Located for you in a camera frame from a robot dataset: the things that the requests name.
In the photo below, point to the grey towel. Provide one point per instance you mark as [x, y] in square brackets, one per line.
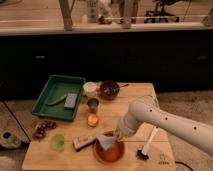
[106, 141]

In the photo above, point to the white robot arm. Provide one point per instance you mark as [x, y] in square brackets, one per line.
[146, 110]

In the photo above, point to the dark brown bowl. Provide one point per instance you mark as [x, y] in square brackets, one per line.
[109, 90]

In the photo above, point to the wooden spoon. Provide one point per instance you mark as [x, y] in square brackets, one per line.
[124, 85]

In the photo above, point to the white cup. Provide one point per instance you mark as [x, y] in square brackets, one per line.
[90, 89]

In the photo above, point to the small metal cup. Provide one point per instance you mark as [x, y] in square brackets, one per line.
[93, 105]

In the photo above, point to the orange fruit toy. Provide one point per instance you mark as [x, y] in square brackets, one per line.
[92, 120]

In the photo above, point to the grey sponge block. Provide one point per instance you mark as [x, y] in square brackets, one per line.
[70, 100]

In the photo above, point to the green plastic tray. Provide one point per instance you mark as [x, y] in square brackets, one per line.
[55, 87]

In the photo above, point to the green cucumber slice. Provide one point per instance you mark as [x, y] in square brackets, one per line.
[56, 101]

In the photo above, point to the wooden block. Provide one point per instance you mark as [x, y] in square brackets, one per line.
[83, 141]

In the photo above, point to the light green cup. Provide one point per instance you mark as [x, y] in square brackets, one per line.
[57, 142]

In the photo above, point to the brown grape bunch toy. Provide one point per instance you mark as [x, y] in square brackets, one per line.
[42, 127]

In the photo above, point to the black white brush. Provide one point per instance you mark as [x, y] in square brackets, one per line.
[142, 153]

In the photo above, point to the black office chair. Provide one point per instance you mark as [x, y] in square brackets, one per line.
[159, 14]

